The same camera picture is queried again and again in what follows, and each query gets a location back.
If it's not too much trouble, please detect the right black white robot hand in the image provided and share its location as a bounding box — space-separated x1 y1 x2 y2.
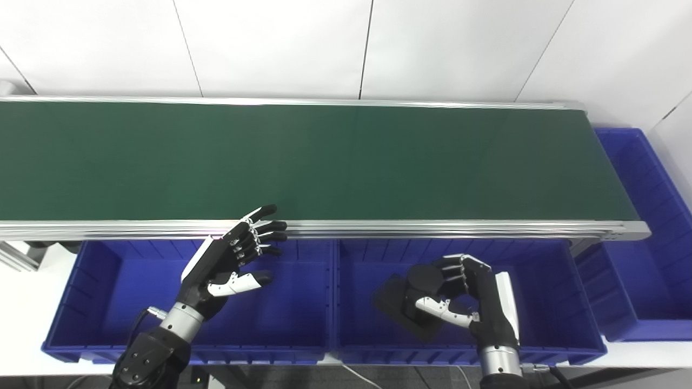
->
415 254 521 352

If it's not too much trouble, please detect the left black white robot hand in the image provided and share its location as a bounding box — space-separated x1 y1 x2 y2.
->
176 204 288 319

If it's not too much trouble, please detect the black cylinder part square base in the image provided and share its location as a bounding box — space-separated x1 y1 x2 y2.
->
373 265 460 342

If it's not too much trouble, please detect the blue plastic bin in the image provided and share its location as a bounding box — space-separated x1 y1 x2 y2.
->
42 239 336 365
574 128 692 343
330 239 608 367

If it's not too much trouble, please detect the green conveyor belt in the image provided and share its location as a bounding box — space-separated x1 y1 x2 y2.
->
0 96 651 242
0 102 640 221

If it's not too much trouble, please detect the aluminium conveyor leg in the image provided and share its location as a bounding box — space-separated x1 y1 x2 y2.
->
0 242 41 272

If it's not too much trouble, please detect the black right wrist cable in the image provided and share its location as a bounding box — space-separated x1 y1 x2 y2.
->
522 363 575 389

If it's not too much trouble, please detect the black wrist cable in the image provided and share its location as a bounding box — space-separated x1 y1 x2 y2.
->
522 363 575 389
127 306 168 352

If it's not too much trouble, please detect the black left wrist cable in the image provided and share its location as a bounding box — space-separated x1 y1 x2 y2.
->
127 306 168 352

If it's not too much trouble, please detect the white floor cable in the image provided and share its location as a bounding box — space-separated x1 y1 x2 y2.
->
341 365 382 389

